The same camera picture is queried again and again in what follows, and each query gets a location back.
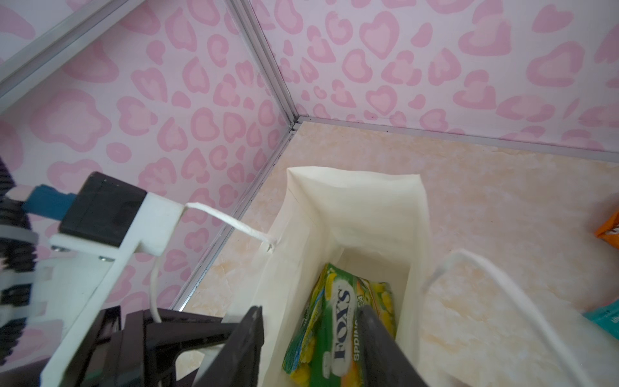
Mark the white paper bag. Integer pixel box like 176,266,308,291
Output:
182,166,593,386

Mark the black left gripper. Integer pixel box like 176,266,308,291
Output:
0,305,243,387

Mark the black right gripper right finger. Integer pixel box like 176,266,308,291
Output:
357,306,427,387

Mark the aluminium frame post left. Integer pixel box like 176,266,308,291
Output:
226,0,300,127

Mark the aluminium diagonal frame bar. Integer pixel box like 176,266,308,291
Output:
1,1,143,111

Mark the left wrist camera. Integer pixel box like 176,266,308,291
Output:
1,172,185,361

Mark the teal snack packet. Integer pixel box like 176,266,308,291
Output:
584,299,619,340

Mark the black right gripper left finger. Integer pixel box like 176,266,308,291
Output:
193,306,264,386

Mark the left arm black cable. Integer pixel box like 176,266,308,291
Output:
0,156,37,364

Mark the green Fox's candy packet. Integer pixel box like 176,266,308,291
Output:
282,264,396,386

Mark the orange snack packet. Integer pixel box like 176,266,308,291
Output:
595,211,619,249

